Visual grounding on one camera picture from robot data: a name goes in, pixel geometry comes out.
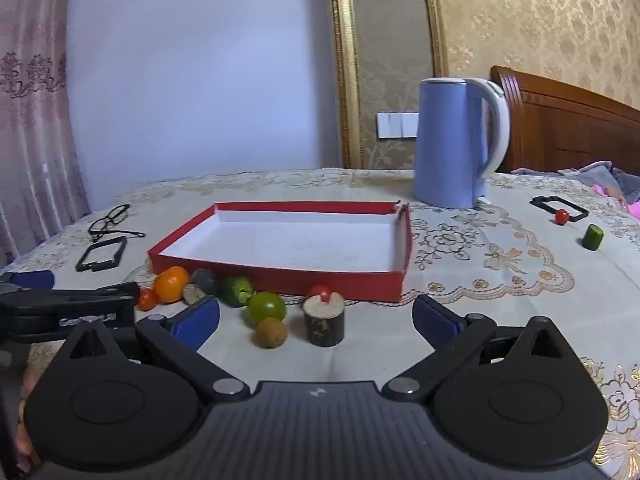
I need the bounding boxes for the brown kiwi fruit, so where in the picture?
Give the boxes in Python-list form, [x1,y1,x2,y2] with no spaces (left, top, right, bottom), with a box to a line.
[256,317,289,349]

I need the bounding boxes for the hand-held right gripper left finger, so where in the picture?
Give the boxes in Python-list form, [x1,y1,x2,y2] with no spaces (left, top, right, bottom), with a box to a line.
[65,296,251,403]

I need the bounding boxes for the white wall switch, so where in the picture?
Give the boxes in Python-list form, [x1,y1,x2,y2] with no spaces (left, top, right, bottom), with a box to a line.
[376,111,420,139]

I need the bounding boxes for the black rectangular plastic frame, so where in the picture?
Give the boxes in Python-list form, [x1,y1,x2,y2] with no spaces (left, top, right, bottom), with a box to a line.
[76,236,128,272]
[530,195,590,223]

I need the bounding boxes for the gold wall moulding frame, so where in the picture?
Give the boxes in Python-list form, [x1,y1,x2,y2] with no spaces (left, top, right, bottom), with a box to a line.
[324,0,449,170]

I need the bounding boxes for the orange tangerine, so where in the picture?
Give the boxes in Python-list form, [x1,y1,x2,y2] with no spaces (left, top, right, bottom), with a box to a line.
[153,266,190,304]

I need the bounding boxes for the purple grey blanket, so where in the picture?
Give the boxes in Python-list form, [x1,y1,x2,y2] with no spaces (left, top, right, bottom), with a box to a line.
[510,160,640,218]

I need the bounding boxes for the dark cylinder wood top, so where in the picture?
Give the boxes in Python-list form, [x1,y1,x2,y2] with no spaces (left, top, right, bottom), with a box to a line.
[303,291,346,347]

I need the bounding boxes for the blue electric kettle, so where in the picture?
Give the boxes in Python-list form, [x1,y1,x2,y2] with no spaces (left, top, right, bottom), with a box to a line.
[411,77,511,209]

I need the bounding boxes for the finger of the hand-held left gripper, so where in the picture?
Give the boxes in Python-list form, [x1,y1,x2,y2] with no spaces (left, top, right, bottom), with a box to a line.
[0,269,55,291]
[0,281,141,342]

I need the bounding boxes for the pink patterned curtain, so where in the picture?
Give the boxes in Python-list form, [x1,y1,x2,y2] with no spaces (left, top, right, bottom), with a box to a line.
[0,0,93,266]

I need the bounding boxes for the brown wooden headboard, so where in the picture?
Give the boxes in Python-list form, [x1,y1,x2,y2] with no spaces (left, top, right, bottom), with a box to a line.
[490,65,640,177]

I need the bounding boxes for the red shallow cardboard box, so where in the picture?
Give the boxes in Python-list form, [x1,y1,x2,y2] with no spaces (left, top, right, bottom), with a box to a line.
[146,201,413,303]

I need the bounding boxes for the black eyeglasses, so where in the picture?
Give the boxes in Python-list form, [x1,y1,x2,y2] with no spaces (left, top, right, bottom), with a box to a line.
[88,204,146,243]

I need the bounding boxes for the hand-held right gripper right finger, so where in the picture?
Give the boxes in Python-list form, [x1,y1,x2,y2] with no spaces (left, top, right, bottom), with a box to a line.
[382,294,581,402]

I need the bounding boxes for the green round fruit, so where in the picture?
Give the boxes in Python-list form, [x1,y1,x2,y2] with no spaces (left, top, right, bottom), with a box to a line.
[245,291,287,324]

